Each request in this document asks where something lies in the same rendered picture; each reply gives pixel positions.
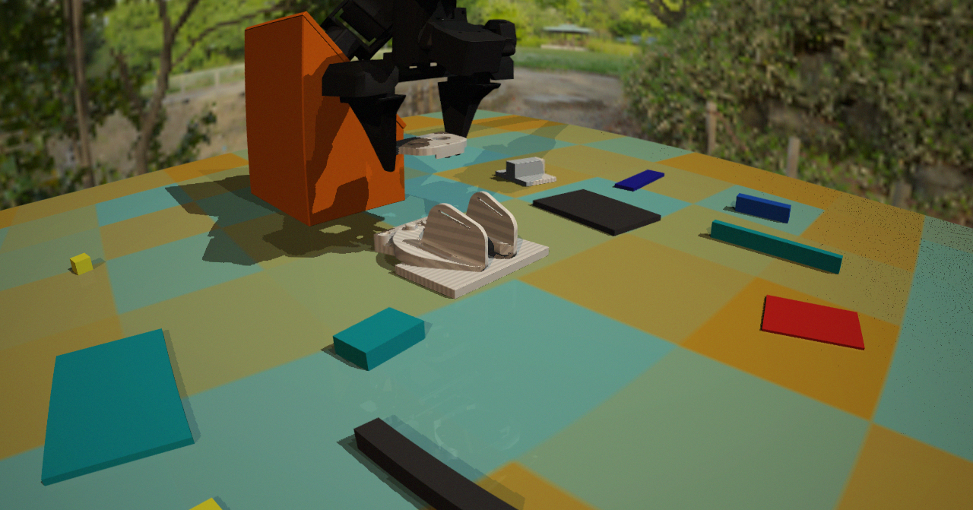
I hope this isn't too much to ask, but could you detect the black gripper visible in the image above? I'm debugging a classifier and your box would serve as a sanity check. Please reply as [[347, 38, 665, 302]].
[[322, 0, 514, 172]]

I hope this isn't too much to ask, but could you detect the teal flat plate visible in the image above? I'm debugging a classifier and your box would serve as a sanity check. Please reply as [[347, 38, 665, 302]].
[[41, 328, 195, 486]]

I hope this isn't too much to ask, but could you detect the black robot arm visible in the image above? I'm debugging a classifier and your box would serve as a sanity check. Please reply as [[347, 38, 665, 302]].
[[320, 0, 517, 77]]

